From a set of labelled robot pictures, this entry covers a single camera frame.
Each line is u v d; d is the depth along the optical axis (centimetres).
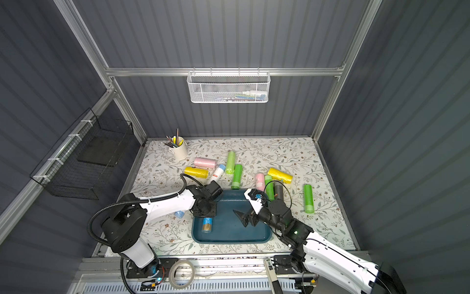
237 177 99
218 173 100
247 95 93
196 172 99
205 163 103
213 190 71
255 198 62
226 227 86
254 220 65
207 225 81
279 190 92
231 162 105
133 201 49
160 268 72
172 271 70
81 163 73
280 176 99
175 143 106
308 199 94
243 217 65
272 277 68
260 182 95
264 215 65
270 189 94
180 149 103
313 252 52
